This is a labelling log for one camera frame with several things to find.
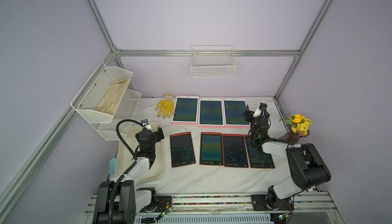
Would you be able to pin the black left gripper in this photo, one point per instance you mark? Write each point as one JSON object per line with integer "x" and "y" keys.
{"x": 157, "y": 138}

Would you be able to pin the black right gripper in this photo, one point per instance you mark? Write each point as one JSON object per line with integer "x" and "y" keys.
{"x": 248, "y": 114}

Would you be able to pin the dark red tablet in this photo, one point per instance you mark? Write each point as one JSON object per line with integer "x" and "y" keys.
{"x": 211, "y": 149}
{"x": 235, "y": 151}
{"x": 182, "y": 149}
{"x": 257, "y": 159}

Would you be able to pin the dark red bottom tablet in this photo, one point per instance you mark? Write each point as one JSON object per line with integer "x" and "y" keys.
{"x": 257, "y": 159}

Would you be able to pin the pink white writing tablet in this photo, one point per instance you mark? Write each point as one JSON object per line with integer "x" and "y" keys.
{"x": 186, "y": 110}

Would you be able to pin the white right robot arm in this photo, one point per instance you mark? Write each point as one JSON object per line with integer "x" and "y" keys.
{"x": 306, "y": 167}

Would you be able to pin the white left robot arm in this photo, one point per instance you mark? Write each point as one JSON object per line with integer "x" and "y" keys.
{"x": 118, "y": 201}

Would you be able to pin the yellow work glove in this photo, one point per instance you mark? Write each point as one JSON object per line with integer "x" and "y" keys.
{"x": 165, "y": 107}

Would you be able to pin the light blue object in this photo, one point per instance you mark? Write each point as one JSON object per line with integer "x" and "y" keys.
{"x": 112, "y": 166}

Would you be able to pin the purple glass vase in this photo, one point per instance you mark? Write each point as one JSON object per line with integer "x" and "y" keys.
{"x": 292, "y": 138}

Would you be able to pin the beige glove in shelf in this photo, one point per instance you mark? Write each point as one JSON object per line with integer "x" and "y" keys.
{"x": 111, "y": 99}

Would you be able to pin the yellow flower bouquet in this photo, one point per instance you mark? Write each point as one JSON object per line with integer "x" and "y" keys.
{"x": 298, "y": 124}

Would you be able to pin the white mesh two-tier shelf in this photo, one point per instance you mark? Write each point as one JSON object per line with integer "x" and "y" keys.
{"x": 86, "y": 101}

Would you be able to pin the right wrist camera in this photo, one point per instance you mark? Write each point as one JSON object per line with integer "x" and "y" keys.
{"x": 260, "y": 111}

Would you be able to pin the white wire wall basket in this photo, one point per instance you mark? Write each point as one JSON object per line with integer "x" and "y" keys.
{"x": 212, "y": 61}

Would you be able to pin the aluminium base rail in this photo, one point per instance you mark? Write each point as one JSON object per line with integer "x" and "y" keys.
{"x": 217, "y": 203}

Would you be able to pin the aluminium frame profiles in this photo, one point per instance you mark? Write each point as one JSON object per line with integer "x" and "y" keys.
{"x": 27, "y": 174}

